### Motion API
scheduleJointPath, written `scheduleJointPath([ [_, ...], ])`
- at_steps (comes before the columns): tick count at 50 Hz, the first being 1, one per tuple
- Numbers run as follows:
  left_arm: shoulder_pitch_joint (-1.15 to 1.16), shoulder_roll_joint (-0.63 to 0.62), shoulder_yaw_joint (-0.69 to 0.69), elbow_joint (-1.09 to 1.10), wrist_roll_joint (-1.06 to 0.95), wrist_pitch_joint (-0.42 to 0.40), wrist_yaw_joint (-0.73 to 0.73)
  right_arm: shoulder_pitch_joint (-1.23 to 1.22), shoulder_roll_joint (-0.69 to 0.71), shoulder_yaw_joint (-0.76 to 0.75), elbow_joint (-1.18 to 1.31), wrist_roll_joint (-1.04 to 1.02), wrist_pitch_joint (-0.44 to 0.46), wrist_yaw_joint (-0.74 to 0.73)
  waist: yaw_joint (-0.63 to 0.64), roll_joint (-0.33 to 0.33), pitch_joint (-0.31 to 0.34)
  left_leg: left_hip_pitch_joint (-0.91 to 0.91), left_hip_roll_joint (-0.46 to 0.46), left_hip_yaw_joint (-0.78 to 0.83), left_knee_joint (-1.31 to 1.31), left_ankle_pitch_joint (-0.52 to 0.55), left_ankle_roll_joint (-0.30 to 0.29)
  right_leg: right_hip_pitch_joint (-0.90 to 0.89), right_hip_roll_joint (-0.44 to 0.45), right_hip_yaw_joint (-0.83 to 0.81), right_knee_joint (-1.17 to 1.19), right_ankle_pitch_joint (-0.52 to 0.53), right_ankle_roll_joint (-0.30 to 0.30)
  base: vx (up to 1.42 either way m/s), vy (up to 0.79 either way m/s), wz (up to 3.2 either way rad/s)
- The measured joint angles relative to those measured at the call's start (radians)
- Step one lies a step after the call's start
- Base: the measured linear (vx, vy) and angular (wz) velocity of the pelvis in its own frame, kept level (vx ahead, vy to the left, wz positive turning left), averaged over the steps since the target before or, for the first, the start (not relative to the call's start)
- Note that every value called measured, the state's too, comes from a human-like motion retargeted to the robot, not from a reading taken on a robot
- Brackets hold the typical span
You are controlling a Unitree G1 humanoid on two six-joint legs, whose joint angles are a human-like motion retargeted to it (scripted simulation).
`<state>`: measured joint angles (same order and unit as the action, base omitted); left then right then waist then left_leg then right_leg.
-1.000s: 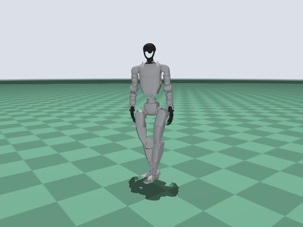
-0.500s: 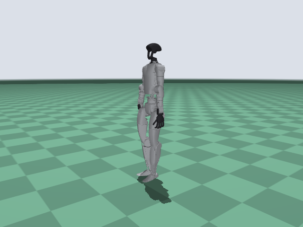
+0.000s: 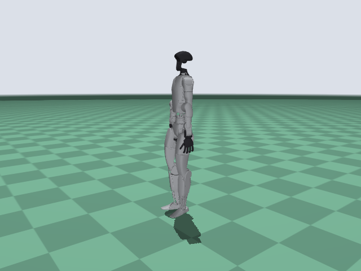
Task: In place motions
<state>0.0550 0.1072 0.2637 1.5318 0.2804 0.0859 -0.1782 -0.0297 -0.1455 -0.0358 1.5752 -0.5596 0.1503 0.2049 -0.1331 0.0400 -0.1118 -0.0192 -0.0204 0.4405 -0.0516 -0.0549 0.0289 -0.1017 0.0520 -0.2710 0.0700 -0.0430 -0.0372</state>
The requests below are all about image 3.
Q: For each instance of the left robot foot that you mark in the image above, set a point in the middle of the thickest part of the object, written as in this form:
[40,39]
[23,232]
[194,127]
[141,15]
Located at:
[179,212]

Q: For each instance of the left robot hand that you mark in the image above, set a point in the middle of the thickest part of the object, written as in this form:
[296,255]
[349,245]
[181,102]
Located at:
[188,142]

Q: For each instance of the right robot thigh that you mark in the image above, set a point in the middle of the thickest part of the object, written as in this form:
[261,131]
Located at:
[170,145]

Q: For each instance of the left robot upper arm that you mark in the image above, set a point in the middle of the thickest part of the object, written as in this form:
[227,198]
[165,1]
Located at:
[187,84]

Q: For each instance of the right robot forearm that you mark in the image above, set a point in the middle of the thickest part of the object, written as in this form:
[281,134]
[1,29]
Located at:
[172,116]

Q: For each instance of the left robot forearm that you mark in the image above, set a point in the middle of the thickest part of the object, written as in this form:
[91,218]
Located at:
[188,119]

